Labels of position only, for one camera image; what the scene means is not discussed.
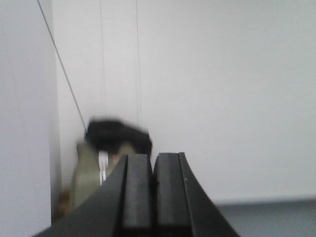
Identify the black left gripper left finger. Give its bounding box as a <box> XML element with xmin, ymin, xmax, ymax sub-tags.
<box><xmin>37</xmin><ymin>154</ymin><xmax>152</xmax><ymax>237</ymax></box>

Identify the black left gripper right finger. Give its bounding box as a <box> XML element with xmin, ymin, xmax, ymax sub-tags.
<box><xmin>154</xmin><ymin>153</ymin><xmax>239</xmax><ymax>237</ymax></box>

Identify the olive green sack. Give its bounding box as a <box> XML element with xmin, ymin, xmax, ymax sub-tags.
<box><xmin>69</xmin><ymin>141</ymin><xmax>136</xmax><ymax>212</ymax></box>

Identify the black cloth bundle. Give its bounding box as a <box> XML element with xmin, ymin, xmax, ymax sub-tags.
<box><xmin>85</xmin><ymin>119</ymin><xmax>153</xmax><ymax>156</ymax></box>

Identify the white partition wall panel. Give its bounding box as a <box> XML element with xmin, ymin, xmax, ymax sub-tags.
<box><xmin>0</xmin><ymin>0</ymin><xmax>61</xmax><ymax>237</ymax></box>

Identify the dark guy wire cable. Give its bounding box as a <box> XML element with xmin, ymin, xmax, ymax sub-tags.
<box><xmin>37</xmin><ymin>0</ymin><xmax>88</xmax><ymax>131</ymax></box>

